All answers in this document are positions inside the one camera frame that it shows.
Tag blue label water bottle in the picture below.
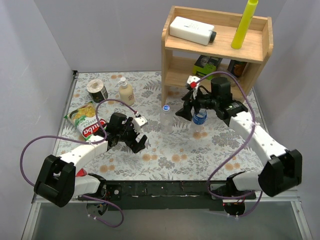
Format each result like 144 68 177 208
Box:
191 108 208 132

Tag clear plastic bottle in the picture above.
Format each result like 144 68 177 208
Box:
160 108 174 134

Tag blue bottle cap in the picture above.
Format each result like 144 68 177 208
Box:
162 105 170 112

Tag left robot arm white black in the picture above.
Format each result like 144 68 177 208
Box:
33 112 148 207

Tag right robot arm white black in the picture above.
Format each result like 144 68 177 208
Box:
175 76 303 199

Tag beige pump soap bottle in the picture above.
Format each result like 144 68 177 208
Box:
118 77 135 106

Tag green black small box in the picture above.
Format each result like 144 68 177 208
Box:
192 55 222 78

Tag green Chuba cassava chips bag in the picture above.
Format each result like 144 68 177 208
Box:
64 101 100 141

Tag floral patterned table mat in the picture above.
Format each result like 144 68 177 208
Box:
68 71 263 181

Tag black orange small box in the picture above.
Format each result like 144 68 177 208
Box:
227 59 248 78

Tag wooden two-tier shelf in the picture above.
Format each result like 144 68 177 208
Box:
161 6 274 105

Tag red white small carton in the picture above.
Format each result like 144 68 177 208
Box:
76 168 88 177

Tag white rectangular plastic jug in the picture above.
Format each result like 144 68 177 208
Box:
169 16 217 46

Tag yellow plastic tube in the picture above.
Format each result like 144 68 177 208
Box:
231 0 259 50

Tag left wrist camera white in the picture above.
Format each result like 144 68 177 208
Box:
132 116 148 134

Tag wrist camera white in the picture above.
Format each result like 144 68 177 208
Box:
132 116 148 134
186 75 200 100

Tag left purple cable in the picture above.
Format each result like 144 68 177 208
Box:
19 99 141 228

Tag purple cable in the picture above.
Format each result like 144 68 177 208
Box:
19 99 141 228
194 71 263 218

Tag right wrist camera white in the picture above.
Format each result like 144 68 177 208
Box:
186 75 200 100

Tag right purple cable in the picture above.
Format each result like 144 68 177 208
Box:
194 71 263 218

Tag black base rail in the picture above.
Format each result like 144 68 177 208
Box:
87 180 256 211

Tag aluminium frame rail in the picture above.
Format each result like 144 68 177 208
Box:
32 187 301 204

